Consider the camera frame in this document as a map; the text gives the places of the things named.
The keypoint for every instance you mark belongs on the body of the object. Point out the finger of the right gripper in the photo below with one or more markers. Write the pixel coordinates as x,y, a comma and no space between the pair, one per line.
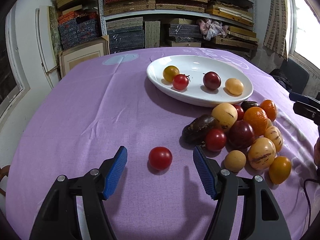
307,111
304,98

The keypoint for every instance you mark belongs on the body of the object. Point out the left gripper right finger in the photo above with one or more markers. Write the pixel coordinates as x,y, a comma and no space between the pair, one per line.
262,217

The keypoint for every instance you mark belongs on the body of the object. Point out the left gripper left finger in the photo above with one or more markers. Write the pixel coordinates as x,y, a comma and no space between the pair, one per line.
58,217

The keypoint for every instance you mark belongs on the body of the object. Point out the large orange mandarin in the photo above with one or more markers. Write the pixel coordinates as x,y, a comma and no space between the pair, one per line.
257,118

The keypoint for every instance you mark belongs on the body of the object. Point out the large red tomato with stem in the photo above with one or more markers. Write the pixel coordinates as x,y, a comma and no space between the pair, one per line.
180,82

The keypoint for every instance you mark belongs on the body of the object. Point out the lone red tomato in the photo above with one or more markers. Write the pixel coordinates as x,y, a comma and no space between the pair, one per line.
160,158

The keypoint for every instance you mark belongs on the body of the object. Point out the yellow tomato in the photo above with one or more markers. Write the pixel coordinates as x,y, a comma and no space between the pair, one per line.
170,72
279,170

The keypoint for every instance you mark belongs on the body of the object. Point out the person right hand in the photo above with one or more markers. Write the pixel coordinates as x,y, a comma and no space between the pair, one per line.
316,155

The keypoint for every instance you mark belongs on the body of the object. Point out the dark chair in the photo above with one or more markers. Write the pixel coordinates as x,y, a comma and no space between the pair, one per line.
291,76

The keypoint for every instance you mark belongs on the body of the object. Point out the smaller orange mandarin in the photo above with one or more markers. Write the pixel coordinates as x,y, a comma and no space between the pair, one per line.
270,108

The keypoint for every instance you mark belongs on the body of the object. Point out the striped yellow pepino upper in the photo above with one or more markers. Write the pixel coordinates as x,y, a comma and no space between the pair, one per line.
274,134

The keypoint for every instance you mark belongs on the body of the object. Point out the striped yellow pepino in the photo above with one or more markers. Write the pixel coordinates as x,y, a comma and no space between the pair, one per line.
261,154
274,134

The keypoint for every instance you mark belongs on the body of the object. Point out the dark purple fruit behind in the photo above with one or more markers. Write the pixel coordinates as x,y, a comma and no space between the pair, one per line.
245,105

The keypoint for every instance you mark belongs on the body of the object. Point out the small red tomato behind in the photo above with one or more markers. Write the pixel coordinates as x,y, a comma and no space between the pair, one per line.
240,112

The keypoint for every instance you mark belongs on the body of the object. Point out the striped yellow pepino lower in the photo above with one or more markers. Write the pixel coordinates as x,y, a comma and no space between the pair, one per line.
261,154

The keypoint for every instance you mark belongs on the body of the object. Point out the pale orange round fruit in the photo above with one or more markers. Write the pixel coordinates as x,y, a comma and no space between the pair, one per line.
234,86

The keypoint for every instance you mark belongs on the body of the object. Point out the patterned curtain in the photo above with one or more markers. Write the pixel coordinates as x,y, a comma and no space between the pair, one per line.
275,36

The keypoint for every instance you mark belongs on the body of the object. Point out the small tan round fruit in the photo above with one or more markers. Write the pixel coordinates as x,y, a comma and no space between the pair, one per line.
235,161

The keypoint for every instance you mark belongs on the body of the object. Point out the dark red plum in pile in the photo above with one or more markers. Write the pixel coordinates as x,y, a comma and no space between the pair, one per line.
241,135

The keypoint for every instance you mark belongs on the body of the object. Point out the window right side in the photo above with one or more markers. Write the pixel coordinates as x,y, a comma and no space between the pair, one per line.
304,32

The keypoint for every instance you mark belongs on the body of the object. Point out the large yellow speckled melon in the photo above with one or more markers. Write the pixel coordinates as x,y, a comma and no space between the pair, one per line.
225,115

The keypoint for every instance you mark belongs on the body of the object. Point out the red tomato in pile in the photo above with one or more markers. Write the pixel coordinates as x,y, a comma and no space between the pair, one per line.
215,140

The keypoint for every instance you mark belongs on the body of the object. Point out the white oval plate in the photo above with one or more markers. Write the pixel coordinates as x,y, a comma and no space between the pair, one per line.
195,67

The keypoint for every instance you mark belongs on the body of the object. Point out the pink plastic bag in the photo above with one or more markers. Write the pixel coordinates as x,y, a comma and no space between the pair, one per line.
210,29

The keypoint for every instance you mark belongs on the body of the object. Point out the white metal shelf unit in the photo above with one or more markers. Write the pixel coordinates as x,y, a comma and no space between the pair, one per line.
138,24

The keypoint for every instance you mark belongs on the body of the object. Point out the purple tablecloth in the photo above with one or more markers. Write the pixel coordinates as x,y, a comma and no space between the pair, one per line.
107,102

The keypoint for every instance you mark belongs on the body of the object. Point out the framed picture leaning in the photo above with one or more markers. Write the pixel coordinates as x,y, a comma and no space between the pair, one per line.
92,49

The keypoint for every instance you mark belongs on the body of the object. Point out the white board leaning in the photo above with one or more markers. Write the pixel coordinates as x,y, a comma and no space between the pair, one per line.
48,41

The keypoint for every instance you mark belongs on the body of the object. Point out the stack of blue boxes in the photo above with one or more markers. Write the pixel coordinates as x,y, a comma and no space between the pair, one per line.
76,28

